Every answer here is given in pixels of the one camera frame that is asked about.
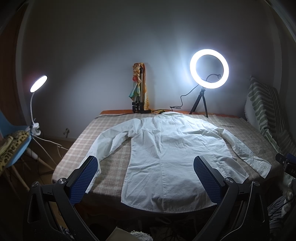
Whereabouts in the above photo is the green patterned white pillow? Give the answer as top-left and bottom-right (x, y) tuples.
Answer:
(244, 77), (295, 156)

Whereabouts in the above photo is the black ring light cable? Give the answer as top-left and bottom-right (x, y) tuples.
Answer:
(169, 73), (220, 110)

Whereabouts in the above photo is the white clip desk lamp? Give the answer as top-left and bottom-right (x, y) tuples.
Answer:
(24, 74), (49, 137)

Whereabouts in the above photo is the checked beige bed blanket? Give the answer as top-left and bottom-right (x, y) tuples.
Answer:
(52, 112), (281, 213)

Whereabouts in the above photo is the black mini tripod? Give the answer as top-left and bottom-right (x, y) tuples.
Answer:
(189, 88), (208, 118)

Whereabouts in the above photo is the blue plastic chair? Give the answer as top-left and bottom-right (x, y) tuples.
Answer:
(1, 113), (54, 191)

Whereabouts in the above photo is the white long-sleeve shirt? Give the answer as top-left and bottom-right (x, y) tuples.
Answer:
(87, 112), (271, 213)

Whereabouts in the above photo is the folded tripod with colourful cloth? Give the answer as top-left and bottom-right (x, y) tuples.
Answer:
(129, 63), (151, 113)

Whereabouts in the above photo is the leopard print cloth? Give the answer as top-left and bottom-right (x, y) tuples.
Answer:
(1, 130), (29, 174)

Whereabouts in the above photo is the white lamp cable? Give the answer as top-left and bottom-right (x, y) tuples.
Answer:
(34, 135), (69, 163)

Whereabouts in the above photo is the white ring light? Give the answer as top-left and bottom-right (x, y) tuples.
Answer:
(190, 49), (229, 89)

